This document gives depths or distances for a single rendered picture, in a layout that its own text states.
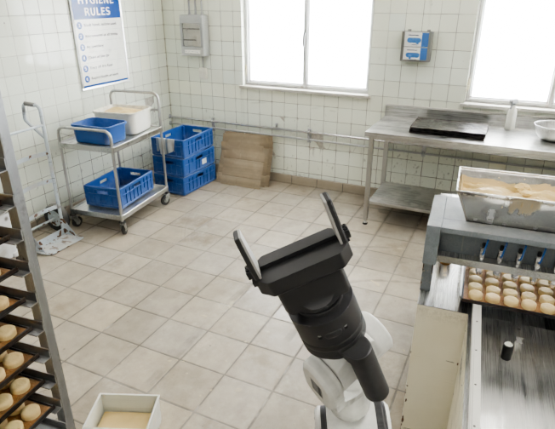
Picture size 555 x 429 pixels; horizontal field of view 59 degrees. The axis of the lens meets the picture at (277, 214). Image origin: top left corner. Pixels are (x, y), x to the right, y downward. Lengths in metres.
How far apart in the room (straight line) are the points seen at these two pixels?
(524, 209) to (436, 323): 0.56
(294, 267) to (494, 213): 1.41
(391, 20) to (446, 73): 0.70
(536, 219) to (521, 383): 0.56
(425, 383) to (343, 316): 1.67
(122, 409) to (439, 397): 1.52
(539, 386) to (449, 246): 0.57
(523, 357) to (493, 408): 0.29
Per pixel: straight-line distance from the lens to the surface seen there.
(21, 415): 1.64
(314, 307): 0.61
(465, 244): 2.00
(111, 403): 2.75
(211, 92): 5.84
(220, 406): 2.77
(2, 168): 1.31
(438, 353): 2.17
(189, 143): 5.26
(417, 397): 2.33
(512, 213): 1.92
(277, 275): 0.58
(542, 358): 1.93
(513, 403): 1.72
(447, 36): 4.89
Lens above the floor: 1.94
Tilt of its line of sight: 24 degrees down
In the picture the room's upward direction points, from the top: straight up
